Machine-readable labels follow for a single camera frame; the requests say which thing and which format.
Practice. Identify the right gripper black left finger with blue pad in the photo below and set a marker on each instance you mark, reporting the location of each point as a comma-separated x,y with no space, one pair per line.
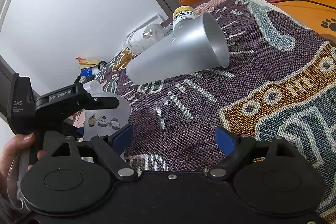
109,149

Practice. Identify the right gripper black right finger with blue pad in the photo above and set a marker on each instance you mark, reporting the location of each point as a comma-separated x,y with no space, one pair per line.
237,151

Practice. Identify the frosted cup with cartoon print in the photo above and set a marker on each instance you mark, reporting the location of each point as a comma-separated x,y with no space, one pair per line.
101,122

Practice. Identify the silver cup lying right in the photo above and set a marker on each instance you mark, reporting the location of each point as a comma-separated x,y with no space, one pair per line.
195,45

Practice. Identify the person's left hand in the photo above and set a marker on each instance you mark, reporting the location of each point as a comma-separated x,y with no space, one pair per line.
11,149

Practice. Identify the patterned purple woven cloth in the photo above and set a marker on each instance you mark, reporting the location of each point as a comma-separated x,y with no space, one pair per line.
280,82

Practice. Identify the clear plastic water bottle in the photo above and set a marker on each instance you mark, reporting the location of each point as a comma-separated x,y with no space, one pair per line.
144,38

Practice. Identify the white bottle yellow cap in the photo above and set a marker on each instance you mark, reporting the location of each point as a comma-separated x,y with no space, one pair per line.
183,12

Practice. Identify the clutter pile by wall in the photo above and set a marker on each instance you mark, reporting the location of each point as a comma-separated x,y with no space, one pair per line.
89,68

